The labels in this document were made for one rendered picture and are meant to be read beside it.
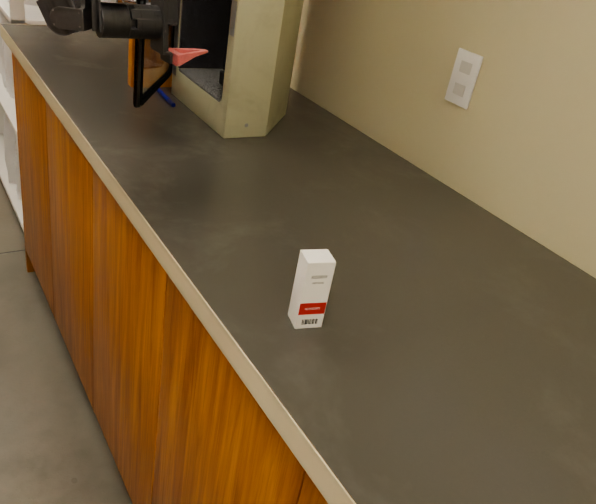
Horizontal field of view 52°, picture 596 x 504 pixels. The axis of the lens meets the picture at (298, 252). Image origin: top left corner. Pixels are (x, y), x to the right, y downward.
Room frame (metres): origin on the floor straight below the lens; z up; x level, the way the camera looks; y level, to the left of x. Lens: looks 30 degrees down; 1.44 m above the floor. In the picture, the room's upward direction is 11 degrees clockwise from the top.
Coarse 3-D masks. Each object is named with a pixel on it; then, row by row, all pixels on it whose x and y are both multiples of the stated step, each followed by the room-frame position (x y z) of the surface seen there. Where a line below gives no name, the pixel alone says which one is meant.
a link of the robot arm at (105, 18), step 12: (96, 0) 1.05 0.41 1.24; (96, 12) 1.05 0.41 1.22; (108, 12) 1.05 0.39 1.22; (120, 12) 1.06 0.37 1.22; (96, 24) 1.05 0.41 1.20; (108, 24) 1.04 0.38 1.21; (120, 24) 1.06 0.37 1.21; (132, 24) 1.08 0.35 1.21; (108, 36) 1.05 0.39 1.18; (120, 36) 1.07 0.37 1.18
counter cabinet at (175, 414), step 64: (64, 128) 1.42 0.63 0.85; (64, 192) 1.44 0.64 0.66; (64, 256) 1.45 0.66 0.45; (128, 256) 1.03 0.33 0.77; (64, 320) 1.48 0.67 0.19; (128, 320) 1.02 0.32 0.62; (192, 320) 0.78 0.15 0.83; (128, 384) 1.01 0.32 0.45; (192, 384) 0.76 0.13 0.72; (128, 448) 0.99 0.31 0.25; (192, 448) 0.74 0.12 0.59; (256, 448) 0.60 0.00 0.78
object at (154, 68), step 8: (136, 0) 1.26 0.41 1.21; (136, 40) 1.26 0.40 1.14; (136, 48) 1.26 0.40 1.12; (144, 48) 1.30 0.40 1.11; (136, 56) 1.26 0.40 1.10; (144, 56) 1.30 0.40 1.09; (152, 56) 1.37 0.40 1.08; (160, 56) 1.44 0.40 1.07; (136, 64) 1.26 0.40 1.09; (144, 64) 1.31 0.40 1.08; (152, 64) 1.37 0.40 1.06; (160, 64) 1.44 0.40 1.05; (168, 64) 1.52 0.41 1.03; (136, 72) 1.26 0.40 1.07; (144, 72) 1.31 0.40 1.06; (152, 72) 1.37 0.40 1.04; (160, 72) 1.45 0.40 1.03; (136, 80) 1.26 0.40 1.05; (144, 80) 1.31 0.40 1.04; (152, 80) 1.38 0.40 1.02; (136, 88) 1.26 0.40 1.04; (144, 88) 1.31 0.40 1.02; (136, 96) 1.26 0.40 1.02; (136, 104) 1.26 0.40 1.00
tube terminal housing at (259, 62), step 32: (256, 0) 1.34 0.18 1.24; (288, 0) 1.42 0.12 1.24; (256, 32) 1.35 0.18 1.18; (288, 32) 1.47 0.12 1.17; (256, 64) 1.36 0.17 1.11; (288, 64) 1.52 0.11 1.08; (192, 96) 1.47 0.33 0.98; (224, 96) 1.33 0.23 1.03; (256, 96) 1.36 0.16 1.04; (224, 128) 1.32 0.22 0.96; (256, 128) 1.37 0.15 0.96
